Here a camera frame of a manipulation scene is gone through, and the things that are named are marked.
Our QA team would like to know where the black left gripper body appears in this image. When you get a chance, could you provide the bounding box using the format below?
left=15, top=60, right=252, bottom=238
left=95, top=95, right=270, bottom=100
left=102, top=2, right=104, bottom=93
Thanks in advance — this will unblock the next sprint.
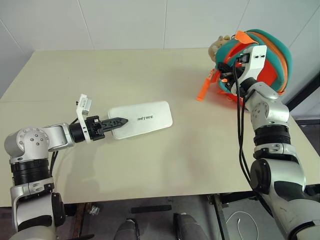
left=86, top=115, right=106, bottom=142

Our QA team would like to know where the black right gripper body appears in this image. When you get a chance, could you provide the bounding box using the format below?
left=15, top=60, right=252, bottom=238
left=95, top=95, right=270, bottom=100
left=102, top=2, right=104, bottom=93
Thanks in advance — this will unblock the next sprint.
left=229, top=63, right=248, bottom=89

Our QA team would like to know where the white box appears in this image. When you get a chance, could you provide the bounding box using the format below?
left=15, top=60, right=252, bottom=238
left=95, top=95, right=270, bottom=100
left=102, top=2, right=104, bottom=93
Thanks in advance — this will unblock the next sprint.
left=107, top=100, right=174, bottom=140

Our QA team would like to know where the orange and teal backpack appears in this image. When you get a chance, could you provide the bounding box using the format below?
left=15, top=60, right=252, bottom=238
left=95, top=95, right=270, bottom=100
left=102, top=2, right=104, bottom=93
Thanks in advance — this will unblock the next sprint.
left=195, top=29, right=294, bottom=111

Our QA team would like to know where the beige plush toy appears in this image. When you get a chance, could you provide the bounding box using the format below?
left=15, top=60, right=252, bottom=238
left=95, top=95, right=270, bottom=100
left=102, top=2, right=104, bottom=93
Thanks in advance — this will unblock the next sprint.
left=208, top=34, right=232, bottom=61

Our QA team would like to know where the rusty brown table leg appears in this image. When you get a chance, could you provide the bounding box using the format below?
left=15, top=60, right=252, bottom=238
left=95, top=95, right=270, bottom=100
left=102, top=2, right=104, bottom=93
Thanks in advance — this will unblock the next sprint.
left=74, top=202, right=87, bottom=240

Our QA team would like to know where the black flat bar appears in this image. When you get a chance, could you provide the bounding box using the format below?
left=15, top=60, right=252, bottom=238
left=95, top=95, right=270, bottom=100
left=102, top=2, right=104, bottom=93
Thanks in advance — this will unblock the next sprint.
left=131, top=204, right=173, bottom=214

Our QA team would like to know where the dark rounded shape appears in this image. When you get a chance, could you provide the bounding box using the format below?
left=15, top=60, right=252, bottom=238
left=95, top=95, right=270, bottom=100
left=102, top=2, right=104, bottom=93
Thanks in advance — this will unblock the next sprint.
left=172, top=212, right=210, bottom=240
left=117, top=218, right=141, bottom=240

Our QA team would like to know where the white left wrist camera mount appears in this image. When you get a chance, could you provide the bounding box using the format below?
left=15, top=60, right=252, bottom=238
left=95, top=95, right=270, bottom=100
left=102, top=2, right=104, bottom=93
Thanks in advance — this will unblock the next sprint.
left=74, top=93, right=93, bottom=145

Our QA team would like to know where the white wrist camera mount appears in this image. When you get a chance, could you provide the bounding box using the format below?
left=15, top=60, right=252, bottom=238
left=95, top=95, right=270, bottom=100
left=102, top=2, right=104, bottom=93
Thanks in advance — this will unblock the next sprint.
left=74, top=93, right=93, bottom=145
left=234, top=44, right=268, bottom=84

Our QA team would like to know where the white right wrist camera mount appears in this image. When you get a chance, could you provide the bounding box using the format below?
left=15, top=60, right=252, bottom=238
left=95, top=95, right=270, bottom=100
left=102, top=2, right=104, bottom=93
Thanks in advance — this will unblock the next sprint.
left=234, top=44, right=268, bottom=84

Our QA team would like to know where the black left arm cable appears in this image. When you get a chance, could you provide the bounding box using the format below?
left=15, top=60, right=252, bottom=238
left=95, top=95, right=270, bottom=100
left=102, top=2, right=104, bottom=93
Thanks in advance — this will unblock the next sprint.
left=48, top=117, right=81, bottom=177

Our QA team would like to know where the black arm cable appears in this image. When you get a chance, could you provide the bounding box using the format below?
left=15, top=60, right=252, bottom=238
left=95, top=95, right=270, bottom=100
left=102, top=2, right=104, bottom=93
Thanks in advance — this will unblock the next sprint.
left=48, top=117, right=81, bottom=177
left=232, top=58, right=275, bottom=217

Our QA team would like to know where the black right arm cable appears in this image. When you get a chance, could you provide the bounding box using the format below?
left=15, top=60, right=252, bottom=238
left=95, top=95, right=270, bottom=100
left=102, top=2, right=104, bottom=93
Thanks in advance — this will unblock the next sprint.
left=232, top=58, right=275, bottom=217

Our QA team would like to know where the dark door frame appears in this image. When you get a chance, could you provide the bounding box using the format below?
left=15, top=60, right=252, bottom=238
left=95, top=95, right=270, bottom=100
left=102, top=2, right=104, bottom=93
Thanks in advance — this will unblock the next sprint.
left=287, top=72, right=320, bottom=121

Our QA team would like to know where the black metal table frame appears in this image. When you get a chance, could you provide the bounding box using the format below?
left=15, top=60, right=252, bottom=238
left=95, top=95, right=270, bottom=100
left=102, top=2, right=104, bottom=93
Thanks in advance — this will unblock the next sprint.
left=206, top=191, right=260, bottom=240

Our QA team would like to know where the white thin cable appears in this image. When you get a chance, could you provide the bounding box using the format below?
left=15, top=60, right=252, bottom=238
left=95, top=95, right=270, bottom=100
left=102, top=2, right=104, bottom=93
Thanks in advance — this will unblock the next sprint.
left=224, top=211, right=260, bottom=240

